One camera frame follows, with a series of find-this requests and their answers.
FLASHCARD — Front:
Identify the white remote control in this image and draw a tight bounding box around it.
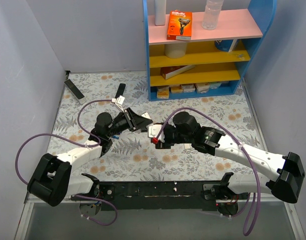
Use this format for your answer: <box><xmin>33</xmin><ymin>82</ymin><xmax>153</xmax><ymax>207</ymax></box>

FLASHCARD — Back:
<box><xmin>141</xmin><ymin>112</ymin><xmax>151</xmax><ymax>120</ymax></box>

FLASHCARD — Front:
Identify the white remote battery cover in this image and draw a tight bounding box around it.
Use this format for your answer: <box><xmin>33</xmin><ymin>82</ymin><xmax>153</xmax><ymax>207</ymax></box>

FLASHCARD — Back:
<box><xmin>184</xmin><ymin>143</ymin><xmax>192</xmax><ymax>150</ymax></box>

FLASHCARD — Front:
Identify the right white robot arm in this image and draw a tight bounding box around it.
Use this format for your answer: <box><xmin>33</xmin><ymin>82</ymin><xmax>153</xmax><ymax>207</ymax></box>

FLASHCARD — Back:
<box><xmin>148</xmin><ymin>111</ymin><xmax>305</xmax><ymax>204</ymax></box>

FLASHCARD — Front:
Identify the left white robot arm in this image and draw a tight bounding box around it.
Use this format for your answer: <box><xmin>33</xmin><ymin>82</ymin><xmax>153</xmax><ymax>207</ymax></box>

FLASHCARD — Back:
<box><xmin>27</xmin><ymin>108</ymin><xmax>153</xmax><ymax>207</ymax></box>

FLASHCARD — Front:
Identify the slim black remote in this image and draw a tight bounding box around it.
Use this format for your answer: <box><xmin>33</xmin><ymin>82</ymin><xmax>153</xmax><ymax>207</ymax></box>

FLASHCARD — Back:
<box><xmin>115</xmin><ymin>83</ymin><xmax>126</xmax><ymax>98</ymax></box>

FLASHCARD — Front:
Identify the black and silver remote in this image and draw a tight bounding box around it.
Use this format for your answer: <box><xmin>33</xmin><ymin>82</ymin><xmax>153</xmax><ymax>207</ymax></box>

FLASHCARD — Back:
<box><xmin>64</xmin><ymin>79</ymin><xmax>86</xmax><ymax>105</ymax></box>

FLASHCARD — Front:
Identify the orange snack box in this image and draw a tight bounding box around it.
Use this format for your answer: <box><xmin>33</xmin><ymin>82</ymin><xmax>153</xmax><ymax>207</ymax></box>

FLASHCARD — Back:
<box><xmin>156</xmin><ymin>86</ymin><xmax>170</xmax><ymax>99</ymax></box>

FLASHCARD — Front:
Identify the yellow small box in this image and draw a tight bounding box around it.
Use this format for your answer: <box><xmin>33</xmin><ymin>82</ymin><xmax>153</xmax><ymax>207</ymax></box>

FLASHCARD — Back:
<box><xmin>170</xmin><ymin>85</ymin><xmax>183</xmax><ymax>94</ymax></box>

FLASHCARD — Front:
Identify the floral table mat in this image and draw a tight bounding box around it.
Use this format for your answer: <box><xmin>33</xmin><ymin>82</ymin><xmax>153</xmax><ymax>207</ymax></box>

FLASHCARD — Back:
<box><xmin>47</xmin><ymin>71</ymin><xmax>262</xmax><ymax>181</ymax></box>

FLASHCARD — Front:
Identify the white orange small box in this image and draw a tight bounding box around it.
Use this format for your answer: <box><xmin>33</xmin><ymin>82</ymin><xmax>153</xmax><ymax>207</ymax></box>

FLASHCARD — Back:
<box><xmin>194</xmin><ymin>82</ymin><xmax>210</xmax><ymax>94</ymax></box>

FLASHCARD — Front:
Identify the red and white flat box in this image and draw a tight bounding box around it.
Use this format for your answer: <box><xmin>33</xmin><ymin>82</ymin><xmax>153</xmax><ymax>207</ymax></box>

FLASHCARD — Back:
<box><xmin>160</xmin><ymin>65</ymin><xmax>196</xmax><ymax>80</ymax></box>

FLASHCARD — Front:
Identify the light blue small pack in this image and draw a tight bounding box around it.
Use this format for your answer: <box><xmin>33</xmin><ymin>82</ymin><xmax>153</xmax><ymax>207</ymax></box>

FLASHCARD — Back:
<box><xmin>209</xmin><ymin>81</ymin><xmax>222</xmax><ymax>90</ymax></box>

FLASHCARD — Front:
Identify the white cylinder container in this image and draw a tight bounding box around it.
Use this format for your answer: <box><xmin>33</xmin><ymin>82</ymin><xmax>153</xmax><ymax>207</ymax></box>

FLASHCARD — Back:
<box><xmin>164</xmin><ymin>42</ymin><xmax>188</xmax><ymax>59</ymax></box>

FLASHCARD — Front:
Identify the blue shelf unit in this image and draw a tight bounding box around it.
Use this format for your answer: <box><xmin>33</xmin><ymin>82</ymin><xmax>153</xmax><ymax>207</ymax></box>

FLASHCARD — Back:
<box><xmin>142</xmin><ymin>0</ymin><xmax>277</xmax><ymax>101</ymax></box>

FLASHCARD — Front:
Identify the blue round tin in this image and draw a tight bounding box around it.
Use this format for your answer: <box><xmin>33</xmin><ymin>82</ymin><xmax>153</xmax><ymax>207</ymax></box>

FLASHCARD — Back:
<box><xmin>214</xmin><ymin>39</ymin><xmax>239</xmax><ymax>52</ymax></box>

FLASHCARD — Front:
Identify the orange razor box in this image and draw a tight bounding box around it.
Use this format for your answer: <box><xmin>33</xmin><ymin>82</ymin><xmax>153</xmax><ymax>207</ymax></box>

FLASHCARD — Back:
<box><xmin>166</xmin><ymin>10</ymin><xmax>193</xmax><ymax>41</ymax></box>

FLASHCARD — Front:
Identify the white tall bottle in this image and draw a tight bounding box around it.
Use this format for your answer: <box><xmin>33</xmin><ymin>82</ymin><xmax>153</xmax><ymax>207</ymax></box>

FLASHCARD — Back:
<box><xmin>154</xmin><ymin>0</ymin><xmax>166</xmax><ymax>26</ymax></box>

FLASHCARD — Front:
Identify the clear plastic bottle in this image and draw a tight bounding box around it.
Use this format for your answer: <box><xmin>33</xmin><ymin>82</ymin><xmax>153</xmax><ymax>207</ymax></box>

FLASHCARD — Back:
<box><xmin>201</xmin><ymin>0</ymin><xmax>224</xmax><ymax>30</ymax></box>

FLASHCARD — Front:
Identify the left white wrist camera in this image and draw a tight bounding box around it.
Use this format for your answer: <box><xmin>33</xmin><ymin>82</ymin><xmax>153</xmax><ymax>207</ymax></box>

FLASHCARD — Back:
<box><xmin>111</xmin><ymin>95</ymin><xmax>125</xmax><ymax>113</ymax></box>

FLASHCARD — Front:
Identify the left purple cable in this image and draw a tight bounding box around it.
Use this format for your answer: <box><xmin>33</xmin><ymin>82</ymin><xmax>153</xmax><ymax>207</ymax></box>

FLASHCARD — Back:
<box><xmin>15</xmin><ymin>99</ymin><xmax>118</xmax><ymax>227</ymax></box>

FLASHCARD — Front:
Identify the purple cable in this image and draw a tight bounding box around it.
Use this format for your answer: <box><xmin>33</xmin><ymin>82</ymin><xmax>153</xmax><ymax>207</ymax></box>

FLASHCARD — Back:
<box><xmin>15</xmin><ymin>99</ymin><xmax>118</xmax><ymax>227</ymax></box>
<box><xmin>156</xmin><ymin>107</ymin><xmax>263</xmax><ymax>236</ymax></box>

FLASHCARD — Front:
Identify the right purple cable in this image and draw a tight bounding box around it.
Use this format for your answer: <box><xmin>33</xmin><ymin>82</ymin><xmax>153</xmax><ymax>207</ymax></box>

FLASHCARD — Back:
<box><xmin>156</xmin><ymin>107</ymin><xmax>263</xmax><ymax>236</ymax></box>

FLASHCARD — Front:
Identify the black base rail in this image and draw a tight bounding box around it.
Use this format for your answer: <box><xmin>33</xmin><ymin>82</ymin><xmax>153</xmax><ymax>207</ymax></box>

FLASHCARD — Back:
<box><xmin>70</xmin><ymin>180</ymin><xmax>251</xmax><ymax>216</ymax></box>

